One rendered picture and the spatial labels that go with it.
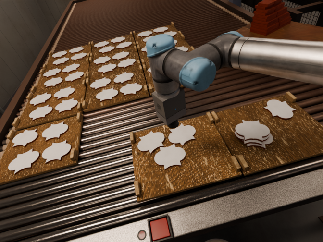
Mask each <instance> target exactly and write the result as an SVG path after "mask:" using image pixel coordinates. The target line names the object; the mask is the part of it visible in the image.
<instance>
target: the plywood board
mask: <svg viewBox="0 0 323 242"><path fill-rule="evenodd" d="M250 27H251V23H250V24H248V25H246V26H244V27H242V28H240V29H238V30H236V32H239V33H240V34H241V35H242V36H243V37H255V38H272V39H289V40H305V41H322V42H323V27H320V26H315V25H310V24H303V23H298V22H293V21H291V22H290V23H289V24H288V25H286V26H284V27H282V28H280V29H278V30H276V31H274V32H272V33H270V34H269V35H267V36H264V35H260V34H257V33H253V32H250Z"/></svg>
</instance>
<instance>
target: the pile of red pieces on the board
mask: <svg viewBox="0 0 323 242"><path fill-rule="evenodd" d="M284 5H285V2H282V0H264V1H261V2H259V3H258V4H257V5H255V8H256V10H255V11H254V16H253V17H252V19H253V21H252V22H251V27H250V32H253V33H257V34H260V35H264V36H267V35H269V34H270V33H272V32H274V31H276V30H278V29H280V28H282V27H284V26H286V25H288V24H289V23H290V22H291V19H292V18H291V16H290V13H289V12H287V7H284Z"/></svg>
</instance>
